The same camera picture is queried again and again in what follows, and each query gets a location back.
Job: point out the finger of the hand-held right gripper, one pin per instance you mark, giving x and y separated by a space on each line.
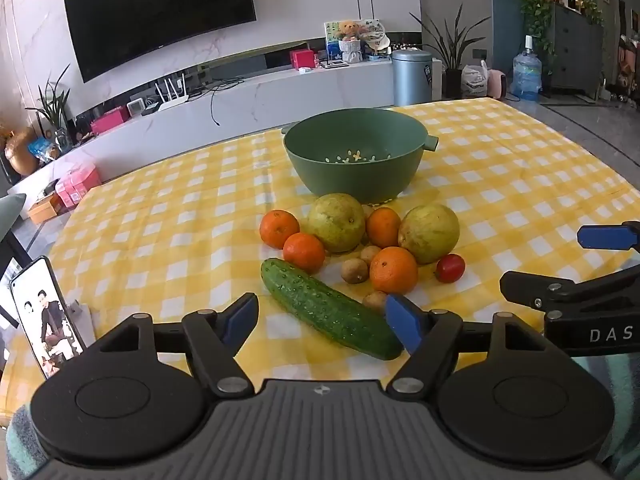
607 237
550 290

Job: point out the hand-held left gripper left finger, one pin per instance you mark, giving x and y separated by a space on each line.
242 317

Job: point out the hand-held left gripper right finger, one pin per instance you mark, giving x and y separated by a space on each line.
405 322

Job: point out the orange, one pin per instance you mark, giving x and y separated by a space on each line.
279 228
304 252
393 270
383 226

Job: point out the red cherry tomato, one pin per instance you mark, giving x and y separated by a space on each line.
450 268

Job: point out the green cucumber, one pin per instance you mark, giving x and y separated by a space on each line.
325 307

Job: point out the yellow-green pear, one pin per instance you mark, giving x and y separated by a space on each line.
429 233

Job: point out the yellow-green apple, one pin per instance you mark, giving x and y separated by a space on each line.
336 221

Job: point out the green bowl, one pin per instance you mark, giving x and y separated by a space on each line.
350 160

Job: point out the person's right forearm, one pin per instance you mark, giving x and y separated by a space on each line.
617 400

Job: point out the person's left forearm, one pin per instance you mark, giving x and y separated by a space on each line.
15 440

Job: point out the yellow checked tablecloth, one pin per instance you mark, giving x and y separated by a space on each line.
175 220

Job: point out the grey phone stand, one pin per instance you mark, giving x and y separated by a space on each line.
82 320

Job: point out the blue water bottle with pump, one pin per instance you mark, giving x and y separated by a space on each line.
526 72

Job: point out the pink small heater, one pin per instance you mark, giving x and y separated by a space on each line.
497 84

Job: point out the grey dresser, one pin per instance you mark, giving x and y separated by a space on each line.
577 50

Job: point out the smartphone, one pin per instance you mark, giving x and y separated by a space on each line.
47 310

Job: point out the white plastic bag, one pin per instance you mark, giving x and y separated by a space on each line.
472 81

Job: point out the pink storage box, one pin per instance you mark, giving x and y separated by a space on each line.
77 185

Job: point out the orange cardboard box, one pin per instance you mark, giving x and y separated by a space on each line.
45 208

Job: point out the white marble TV cabinet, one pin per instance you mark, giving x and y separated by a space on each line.
300 95

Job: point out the white router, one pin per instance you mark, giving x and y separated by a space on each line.
172 95

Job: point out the white desk clock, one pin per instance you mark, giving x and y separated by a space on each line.
136 108

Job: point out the pink tissue box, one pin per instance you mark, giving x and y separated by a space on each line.
110 121

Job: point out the long-leaved potted plant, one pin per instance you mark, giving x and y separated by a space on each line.
452 55

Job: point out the bushy pothos plant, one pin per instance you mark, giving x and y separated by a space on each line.
535 5

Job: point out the blue-grey trash can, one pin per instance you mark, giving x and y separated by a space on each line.
411 77

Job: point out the green cushioned chair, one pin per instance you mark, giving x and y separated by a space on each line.
10 207

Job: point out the green-grey soundbar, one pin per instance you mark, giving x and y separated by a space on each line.
260 57

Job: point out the blue snack bag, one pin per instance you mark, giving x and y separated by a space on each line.
42 149

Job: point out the red box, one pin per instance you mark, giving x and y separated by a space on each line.
302 59

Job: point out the plant in glass vase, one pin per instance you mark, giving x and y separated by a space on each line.
56 115

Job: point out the gold round vase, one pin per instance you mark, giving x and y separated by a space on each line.
20 152

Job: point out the printed hand fan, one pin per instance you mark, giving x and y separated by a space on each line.
375 36

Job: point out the standing picture card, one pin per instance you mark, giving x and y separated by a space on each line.
331 42

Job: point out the black wall television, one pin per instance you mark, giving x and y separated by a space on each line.
160 10

